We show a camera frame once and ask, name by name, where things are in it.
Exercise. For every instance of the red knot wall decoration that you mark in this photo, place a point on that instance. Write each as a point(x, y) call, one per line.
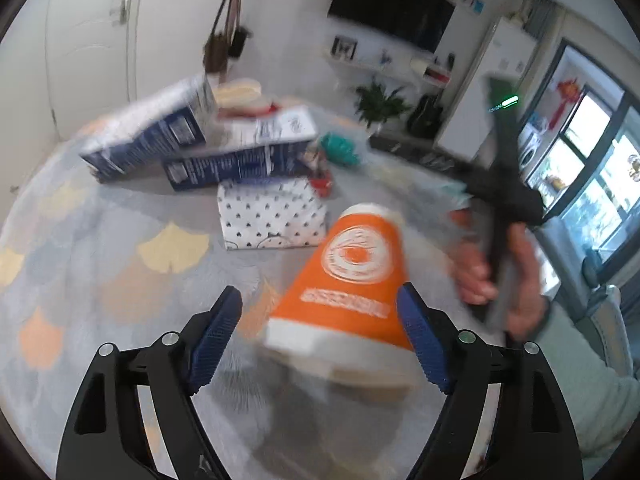
point(567, 97)

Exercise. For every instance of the white polka dot box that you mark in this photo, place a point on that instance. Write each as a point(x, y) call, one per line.
point(270, 215)

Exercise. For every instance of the black acoustic guitar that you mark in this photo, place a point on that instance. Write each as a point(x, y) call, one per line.
point(425, 117)

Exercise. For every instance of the blue and white carton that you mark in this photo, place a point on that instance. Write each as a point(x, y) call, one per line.
point(235, 160)
point(150, 130)

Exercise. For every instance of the black framed glass door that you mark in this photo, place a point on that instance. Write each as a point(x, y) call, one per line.
point(600, 160)

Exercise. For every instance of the person's right hand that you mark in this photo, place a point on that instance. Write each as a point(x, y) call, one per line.
point(527, 285)

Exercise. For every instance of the white door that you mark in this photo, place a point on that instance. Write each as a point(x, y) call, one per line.
point(90, 45)

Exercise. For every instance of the cream and red container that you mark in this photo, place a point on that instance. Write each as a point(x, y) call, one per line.
point(240, 92)

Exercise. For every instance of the grey sofa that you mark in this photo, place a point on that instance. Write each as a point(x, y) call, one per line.
point(607, 310)

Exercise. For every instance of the dark shoulder bag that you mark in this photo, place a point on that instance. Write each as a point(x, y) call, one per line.
point(239, 40)

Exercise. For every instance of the white washing machine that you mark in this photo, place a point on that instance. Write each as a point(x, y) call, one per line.
point(529, 152)

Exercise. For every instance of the brown tote bag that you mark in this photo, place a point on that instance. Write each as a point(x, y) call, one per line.
point(216, 50)

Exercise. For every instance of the person's right forearm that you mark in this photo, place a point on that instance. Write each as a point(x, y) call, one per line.
point(590, 400)

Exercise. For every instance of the blue and white wall box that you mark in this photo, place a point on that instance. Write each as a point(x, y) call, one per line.
point(474, 1)

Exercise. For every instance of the orange paper cup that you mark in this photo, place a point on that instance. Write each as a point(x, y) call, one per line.
point(345, 285)

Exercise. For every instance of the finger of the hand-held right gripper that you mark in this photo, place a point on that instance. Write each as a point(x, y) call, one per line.
point(410, 150)

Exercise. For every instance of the black wall television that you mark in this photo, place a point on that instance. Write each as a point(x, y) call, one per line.
point(390, 5)

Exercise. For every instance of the white oval shelf box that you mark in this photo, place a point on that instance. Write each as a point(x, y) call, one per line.
point(432, 72)

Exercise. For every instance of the crumpled teal bag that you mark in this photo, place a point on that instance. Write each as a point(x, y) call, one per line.
point(340, 147)

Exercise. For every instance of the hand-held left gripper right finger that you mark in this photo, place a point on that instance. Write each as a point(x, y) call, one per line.
point(422, 340)

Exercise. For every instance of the red wrapper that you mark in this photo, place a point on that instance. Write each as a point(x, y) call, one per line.
point(322, 182)

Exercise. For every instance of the black framed picture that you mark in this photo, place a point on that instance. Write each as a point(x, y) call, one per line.
point(344, 47)

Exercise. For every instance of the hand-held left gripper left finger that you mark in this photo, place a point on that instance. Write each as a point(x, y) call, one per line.
point(217, 335)

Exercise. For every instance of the white curved wall shelf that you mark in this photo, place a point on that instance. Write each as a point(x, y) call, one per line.
point(370, 66)

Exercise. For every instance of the green potted plant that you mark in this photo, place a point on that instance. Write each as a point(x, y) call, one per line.
point(382, 105)

